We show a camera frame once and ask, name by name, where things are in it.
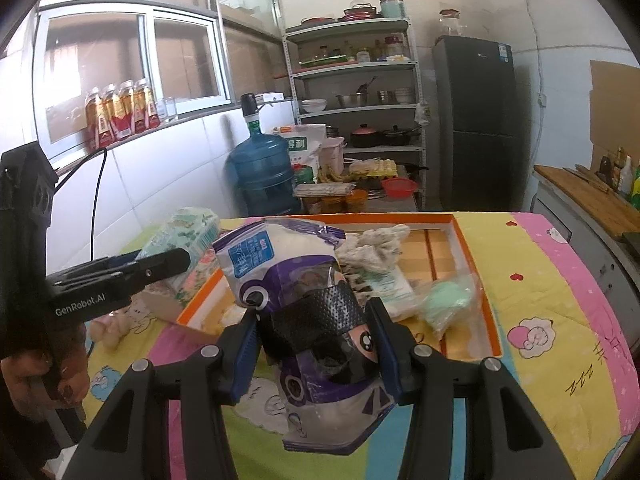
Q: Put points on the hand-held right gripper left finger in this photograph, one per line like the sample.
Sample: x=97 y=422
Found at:
x=244 y=357

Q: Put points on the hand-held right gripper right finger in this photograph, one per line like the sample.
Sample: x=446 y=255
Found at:
x=389 y=360

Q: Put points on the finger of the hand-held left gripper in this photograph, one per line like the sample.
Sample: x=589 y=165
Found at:
x=120 y=260
x=160 y=266

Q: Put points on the green sponge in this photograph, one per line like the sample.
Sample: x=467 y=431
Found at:
x=447 y=302

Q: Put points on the purple white plastic bag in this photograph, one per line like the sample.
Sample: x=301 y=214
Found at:
x=300 y=280

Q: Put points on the white floral cloth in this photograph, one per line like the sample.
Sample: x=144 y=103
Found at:
x=372 y=250

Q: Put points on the orange cardboard box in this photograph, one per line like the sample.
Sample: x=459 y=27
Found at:
x=465 y=270

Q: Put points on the person's left forearm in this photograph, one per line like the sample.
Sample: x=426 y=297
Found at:
x=30 y=440

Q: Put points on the person's left hand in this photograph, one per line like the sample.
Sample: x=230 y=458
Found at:
x=72 y=380

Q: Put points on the floral tissue pack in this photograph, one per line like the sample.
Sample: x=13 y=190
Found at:
x=197 y=275

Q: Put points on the green white carton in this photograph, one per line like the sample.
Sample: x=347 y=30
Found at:
x=182 y=230

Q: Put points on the beige plush doll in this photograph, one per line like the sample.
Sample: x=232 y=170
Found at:
x=117 y=330

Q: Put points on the small teal white tissue packet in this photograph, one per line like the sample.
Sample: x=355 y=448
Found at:
x=395 y=290

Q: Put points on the blue water jug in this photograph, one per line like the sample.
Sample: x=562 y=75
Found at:
x=262 y=170

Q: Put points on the red label drink bottle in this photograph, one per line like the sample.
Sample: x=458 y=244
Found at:
x=134 y=107
x=149 y=102
x=100 y=120
x=118 y=112

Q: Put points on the clear drinking glasses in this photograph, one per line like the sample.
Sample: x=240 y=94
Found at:
x=169 y=109

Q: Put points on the orange sauce jar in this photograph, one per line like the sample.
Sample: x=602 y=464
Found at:
x=335 y=204
x=357 y=201
x=314 y=204

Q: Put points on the cartoon printed blanket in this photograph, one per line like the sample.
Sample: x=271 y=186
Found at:
x=550 y=320

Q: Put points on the red plastic strainer basket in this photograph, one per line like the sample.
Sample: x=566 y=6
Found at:
x=400 y=187

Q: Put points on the bundle of chopsticks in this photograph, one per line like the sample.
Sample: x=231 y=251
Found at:
x=325 y=190

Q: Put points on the black water pump dispenser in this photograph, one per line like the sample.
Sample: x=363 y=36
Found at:
x=250 y=107

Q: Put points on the white flour sack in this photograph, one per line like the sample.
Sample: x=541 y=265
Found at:
x=300 y=145

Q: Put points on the egg tray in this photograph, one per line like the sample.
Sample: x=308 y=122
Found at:
x=375 y=167

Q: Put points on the bunch of bananas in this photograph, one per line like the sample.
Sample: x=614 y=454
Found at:
x=332 y=175

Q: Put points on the sliding window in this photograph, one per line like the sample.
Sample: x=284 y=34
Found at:
x=125 y=60

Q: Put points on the white metal shelf rack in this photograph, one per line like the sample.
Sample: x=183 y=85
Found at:
x=290 y=90

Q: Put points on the white bowl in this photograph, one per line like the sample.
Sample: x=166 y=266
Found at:
x=314 y=105

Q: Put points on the black wok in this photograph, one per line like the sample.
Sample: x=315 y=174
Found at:
x=400 y=136

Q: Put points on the clay pot with red lid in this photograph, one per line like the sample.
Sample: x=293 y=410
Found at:
x=366 y=136

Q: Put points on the dark grey refrigerator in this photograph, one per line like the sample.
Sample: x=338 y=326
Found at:
x=475 y=125

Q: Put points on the steel bowl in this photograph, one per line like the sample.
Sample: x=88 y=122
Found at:
x=351 y=100

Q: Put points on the wooden cutting board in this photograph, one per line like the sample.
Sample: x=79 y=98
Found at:
x=590 y=195

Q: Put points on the condiment bottles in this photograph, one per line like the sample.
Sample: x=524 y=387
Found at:
x=625 y=172

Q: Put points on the cardboard sheet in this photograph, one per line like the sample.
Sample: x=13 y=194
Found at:
x=615 y=105

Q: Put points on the glass jar with red lid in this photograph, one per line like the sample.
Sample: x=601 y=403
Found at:
x=451 y=22

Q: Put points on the teal canister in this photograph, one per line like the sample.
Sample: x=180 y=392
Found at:
x=392 y=6

